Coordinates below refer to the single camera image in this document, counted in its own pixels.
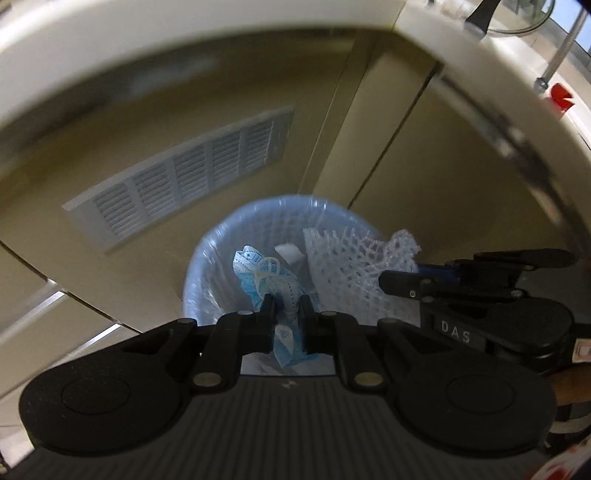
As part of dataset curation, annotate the blue face mask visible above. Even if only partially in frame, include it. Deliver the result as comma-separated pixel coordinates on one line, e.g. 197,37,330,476
232,245,318,368

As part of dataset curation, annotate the white foam fruit net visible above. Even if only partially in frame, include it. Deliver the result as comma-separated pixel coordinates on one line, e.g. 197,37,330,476
304,228,421,326

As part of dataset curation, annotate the red plastic cap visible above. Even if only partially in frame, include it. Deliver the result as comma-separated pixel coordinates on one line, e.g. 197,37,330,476
545,83,574,116

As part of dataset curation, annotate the blue lined trash basket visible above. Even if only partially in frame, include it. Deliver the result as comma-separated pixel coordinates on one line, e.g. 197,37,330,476
182,194,417,375

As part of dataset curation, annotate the person right hand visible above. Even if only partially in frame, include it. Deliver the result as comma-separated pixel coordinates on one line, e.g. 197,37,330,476
547,364,591,406

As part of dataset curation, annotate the cabinet vent grille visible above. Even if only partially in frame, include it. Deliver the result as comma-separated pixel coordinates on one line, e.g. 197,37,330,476
62,106,294,251

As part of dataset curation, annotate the glass pot lid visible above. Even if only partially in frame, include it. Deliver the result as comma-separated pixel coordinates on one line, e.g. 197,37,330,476
464,0,556,36

